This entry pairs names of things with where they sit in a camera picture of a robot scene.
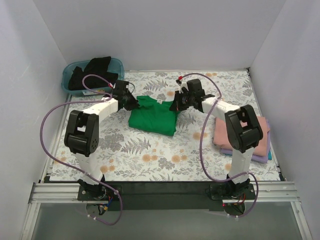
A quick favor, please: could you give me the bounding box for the green t shirt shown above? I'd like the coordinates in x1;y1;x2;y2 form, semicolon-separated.
128;95;179;137

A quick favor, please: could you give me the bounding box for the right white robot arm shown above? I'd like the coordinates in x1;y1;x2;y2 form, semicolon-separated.
169;78;264;196

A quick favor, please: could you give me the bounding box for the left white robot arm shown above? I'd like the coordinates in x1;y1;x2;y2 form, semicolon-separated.
64;80;139;195

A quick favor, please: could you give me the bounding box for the teal plastic bin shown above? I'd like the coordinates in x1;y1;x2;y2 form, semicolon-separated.
61;58;125;97

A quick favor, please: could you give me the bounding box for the black t shirt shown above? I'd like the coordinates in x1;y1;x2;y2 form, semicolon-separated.
68;56;119;91

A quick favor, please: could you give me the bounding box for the folded pink t shirt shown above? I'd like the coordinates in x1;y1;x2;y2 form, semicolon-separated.
213;116;270;157

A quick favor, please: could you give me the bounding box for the folded lilac t shirt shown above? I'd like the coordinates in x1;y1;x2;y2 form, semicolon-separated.
217;118;271;164

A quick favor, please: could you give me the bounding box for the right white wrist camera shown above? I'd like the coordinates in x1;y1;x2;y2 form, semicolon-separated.
176;76;189;94

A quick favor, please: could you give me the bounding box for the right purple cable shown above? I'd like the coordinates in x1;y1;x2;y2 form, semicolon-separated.
176;72;260;218

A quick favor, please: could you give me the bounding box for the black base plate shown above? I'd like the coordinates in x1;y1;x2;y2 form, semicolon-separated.
77;181;256;215

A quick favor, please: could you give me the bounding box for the aluminium frame rail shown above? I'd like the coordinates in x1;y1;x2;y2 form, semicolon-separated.
21;181;311;240

